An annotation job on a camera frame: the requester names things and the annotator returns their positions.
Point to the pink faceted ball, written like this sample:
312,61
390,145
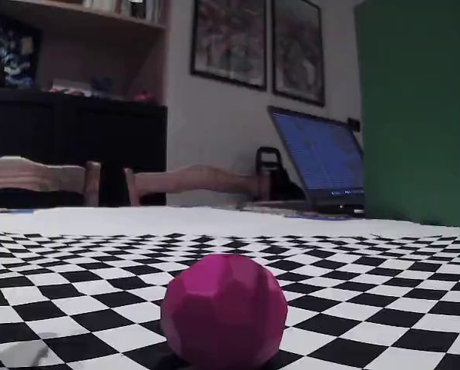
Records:
225,308

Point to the right wooden chair back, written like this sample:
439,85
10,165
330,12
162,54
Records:
191,179

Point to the wooden chair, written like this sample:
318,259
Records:
21,173
191,179

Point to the black laptop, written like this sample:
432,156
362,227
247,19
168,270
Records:
318,154

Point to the blue tape strip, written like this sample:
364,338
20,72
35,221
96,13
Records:
21,210
322,217

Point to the small pink object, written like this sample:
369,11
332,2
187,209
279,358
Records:
143,96

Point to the black white checkerboard mat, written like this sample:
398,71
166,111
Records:
98,223

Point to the small black device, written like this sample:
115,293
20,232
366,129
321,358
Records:
353,124

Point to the black cabinet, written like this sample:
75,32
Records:
98,131

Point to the wide black framed picture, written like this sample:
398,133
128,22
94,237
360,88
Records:
229,38

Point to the narrow black framed picture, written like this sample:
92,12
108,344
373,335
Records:
299,50

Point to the small blue object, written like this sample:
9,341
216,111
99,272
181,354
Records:
103,83

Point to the white pink flat items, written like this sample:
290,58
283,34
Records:
68,86

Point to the row of upright books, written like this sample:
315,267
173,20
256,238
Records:
152,7

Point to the left wooden chair back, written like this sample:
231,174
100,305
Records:
21,173

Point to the blue swirly painting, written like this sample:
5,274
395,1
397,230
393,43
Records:
17,58

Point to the wooden wall shelf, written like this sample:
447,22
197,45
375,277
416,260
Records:
98,50

